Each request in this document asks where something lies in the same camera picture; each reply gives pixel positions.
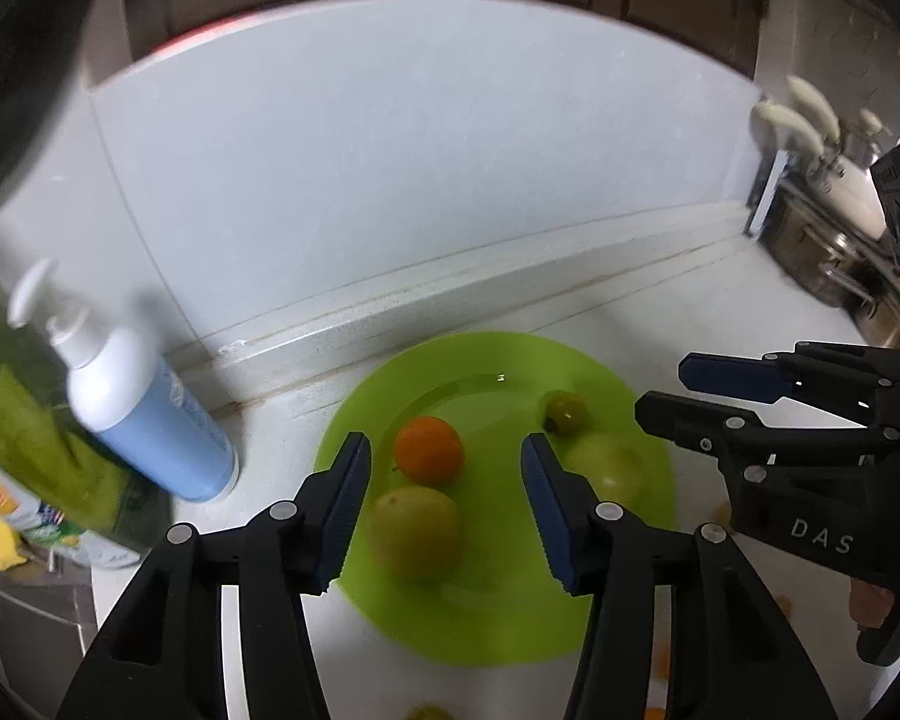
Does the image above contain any stainless steel sink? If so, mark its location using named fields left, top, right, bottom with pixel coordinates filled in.
left=757, top=187, right=900, bottom=350

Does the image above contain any green plastic bottle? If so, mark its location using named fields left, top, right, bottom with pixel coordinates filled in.
left=0, top=270, right=173, bottom=571

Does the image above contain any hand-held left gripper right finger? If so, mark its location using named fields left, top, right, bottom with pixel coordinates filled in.
left=520, top=433, right=841, bottom=720

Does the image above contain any person's right hand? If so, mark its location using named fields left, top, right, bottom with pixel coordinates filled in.
left=850, top=581, right=896, bottom=632

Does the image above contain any small green-brown fruit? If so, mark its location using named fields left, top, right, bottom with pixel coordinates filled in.
left=543, top=390, right=588, bottom=434

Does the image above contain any green plastic plate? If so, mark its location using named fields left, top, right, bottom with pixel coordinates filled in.
left=313, top=331, right=677, bottom=667

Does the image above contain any dark round object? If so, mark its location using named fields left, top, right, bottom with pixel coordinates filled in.
left=0, top=0, right=125, bottom=222

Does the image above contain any chrome rail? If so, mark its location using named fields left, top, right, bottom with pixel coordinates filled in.
left=745, top=150, right=792, bottom=241

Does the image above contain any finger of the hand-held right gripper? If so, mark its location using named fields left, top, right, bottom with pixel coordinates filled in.
left=679, top=341, right=900, bottom=422
left=635, top=390, right=900, bottom=467

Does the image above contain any pale green round fruit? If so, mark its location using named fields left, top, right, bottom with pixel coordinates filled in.
left=562, top=431, right=644, bottom=505

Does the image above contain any white knife block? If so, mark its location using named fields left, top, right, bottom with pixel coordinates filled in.
left=806, top=150, right=890, bottom=238

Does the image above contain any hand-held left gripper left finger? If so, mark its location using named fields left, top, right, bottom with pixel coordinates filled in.
left=52, top=431, right=372, bottom=720

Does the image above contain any white and blue pump bottle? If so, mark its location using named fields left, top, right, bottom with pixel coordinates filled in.
left=7, top=259, right=241, bottom=503

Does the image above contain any large yellow-green fruit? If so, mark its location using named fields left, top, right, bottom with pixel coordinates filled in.
left=366, top=486, right=464, bottom=582

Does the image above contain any orange tangerine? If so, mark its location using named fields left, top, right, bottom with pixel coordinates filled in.
left=394, top=416, right=466, bottom=486

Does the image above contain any yellow sponge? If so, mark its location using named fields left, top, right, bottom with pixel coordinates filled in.
left=0, top=517, right=29, bottom=571

